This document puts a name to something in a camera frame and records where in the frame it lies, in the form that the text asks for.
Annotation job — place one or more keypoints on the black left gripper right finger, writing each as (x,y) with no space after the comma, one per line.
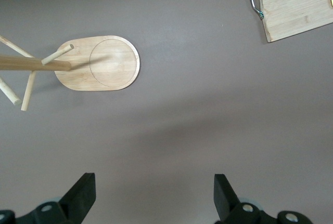
(226,203)

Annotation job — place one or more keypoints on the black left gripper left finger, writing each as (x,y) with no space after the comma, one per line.
(78,200)

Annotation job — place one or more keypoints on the wooden cup rack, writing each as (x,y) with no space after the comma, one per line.
(114,65)

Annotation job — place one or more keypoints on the brown table cover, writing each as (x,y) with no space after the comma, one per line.
(182,109)

